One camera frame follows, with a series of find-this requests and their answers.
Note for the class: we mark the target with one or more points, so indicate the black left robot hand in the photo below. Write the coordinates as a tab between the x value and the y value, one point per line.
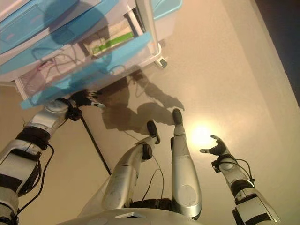
82	98

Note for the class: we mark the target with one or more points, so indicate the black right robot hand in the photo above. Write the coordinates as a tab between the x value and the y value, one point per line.
220	148

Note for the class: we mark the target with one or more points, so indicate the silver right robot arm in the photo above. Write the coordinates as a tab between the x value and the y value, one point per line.
246	197

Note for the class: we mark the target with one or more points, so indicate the green white medicine box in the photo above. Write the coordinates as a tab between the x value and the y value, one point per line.
112	44

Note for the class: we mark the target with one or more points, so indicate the black floor edge strip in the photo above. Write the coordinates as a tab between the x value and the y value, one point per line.
96	145

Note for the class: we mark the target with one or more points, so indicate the silver left robot leg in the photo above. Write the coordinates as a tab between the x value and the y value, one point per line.
126	173

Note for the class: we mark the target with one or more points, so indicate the white cart caster wheel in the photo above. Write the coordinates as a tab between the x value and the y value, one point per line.
161	62

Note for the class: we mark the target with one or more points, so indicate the white medical cart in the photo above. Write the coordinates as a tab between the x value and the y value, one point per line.
145	28

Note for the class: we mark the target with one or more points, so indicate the grey robot torso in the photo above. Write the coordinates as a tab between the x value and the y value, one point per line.
117	215

